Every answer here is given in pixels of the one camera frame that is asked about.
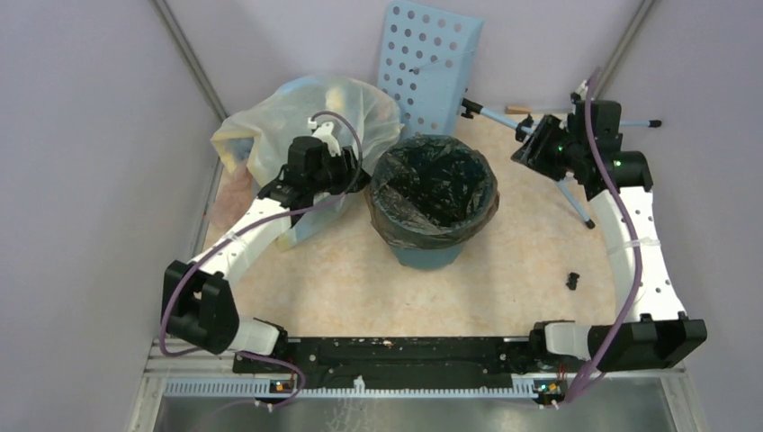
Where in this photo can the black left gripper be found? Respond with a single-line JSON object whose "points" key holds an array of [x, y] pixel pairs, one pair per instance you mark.
{"points": [[361, 178]]}

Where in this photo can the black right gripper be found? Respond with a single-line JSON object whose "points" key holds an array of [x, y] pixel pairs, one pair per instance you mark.
{"points": [[533, 151]]}

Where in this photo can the translucent white plastic bag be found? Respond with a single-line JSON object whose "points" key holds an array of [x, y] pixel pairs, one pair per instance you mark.
{"points": [[364, 115]]}

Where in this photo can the dark grey trash bag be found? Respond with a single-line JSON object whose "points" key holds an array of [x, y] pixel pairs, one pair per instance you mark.
{"points": [[432, 191]]}

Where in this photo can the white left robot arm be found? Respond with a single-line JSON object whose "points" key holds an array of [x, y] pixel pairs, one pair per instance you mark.
{"points": [[198, 302]]}

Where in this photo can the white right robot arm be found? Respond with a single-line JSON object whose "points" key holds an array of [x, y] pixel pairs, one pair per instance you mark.
{"points": [[652, 329]]}

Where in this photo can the teal plastic trash bin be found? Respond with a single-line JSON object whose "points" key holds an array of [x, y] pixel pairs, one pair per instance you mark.
{"points": [[429, 250]]}

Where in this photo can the light blue folding stand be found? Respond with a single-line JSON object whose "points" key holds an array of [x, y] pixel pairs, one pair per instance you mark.
{"points": [[471, 108]]}

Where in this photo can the small wooden block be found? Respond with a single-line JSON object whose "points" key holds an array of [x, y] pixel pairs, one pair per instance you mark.
{"points": [[517, 110]]}

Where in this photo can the pink plastic bag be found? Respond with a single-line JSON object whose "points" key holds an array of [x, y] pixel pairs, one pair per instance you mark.
{"points": [[236, 193]]}

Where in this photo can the small black clip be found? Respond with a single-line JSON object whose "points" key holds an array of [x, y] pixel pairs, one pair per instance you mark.
{"points": [[572, 281]]}

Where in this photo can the light blue perforated panel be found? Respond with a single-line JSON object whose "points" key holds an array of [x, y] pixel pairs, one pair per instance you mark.
{"points": [[425, 64]]}

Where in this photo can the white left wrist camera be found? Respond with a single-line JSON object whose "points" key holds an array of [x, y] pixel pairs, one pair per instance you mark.
{"points": [[325, 132]]}

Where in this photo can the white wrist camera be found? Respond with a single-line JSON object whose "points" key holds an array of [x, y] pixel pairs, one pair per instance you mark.
{"points": [[579, 96], [325, 132]]}

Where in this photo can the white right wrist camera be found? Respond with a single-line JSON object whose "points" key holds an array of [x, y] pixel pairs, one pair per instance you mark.
{"points": [[579, 96]]}

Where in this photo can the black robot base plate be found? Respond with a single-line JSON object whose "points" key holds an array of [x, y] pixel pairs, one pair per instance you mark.
{"points": [[410, 363]]}

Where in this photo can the white toothed cable rail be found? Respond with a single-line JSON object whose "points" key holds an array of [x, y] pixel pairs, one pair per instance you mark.
{"points": [[257, 388]]}

